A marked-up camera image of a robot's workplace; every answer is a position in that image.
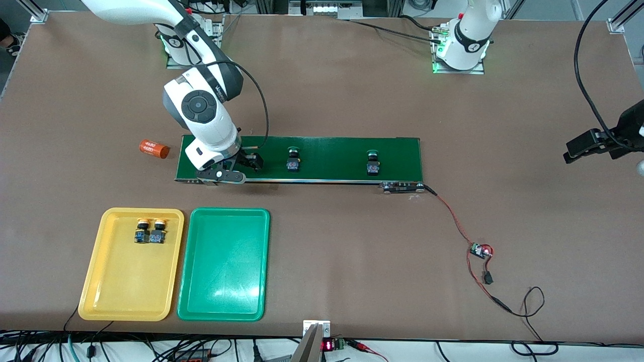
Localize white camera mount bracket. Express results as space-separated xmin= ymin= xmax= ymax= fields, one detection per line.
xmin=303 ymin=320 xmax=331 ymax=338

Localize red clip leads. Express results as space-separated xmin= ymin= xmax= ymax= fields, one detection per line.
xmin=347 ymin=340 xmax=389 ymax=362

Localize green plastic tray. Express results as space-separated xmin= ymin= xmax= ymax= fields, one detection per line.
xmin=177 ymin=207 xmax=271 ymax=322

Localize green conveyor belt unit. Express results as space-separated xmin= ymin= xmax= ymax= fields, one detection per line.
xmin=174 ymin=134 xmax=427 ymax=195

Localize yellow plastic tray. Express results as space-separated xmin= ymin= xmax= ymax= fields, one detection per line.
xmin=77 ymin=207 xmax=185 ymax=322

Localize grey metal mount bar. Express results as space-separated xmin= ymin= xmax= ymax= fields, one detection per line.
xmin=291 ymin=324 xmax=323 ymax=362

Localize dark shoe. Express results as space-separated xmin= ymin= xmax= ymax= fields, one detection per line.
xmin=0 ymin=19 xmax=25 ymax=57

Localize small green controller board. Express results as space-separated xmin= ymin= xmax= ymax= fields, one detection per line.
xmin=469 ymin=242 xmax=495 ymax=260

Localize thin red wire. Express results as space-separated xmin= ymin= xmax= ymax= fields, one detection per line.
xmin=466 ymin=249 xmax=504 ymax=305

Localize aluminium frame post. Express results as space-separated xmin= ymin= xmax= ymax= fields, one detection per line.
xmin=606 ymin=0 xmax=644 ymax=34
xmin=15 ymin=0 xmax=49 ymax=24

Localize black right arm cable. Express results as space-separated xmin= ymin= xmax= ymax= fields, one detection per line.
xmin=199 ymin=60 xmax=270 ymax=149

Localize yellow push button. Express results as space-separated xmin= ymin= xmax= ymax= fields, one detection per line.
xmin=150 ymin=218 xmax=168 ymax=245
xmin=133 ymin=218 xmax=151 ymax=245

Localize orange 4680 cylinder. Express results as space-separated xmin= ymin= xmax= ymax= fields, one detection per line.
xmin=139 ymin=139 xmax=170 ymax=159

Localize silver lit device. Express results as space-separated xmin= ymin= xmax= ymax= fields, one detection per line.
xmin=288 ymin=0 xmax=364 ymax=21

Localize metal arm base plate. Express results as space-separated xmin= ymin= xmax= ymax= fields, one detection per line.
xmin=430 ymin=25 xmax=486 ymax=75
xmin=166 ymin=14 xmax=223 ymax=70

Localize thin black looped cable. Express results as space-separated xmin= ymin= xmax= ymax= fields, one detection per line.
xmin=496 ymin=286 xmax=560 ymax=356

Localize black cable on table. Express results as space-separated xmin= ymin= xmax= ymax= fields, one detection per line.
xmin=347 ymin=14 xmax=443 ymax=45

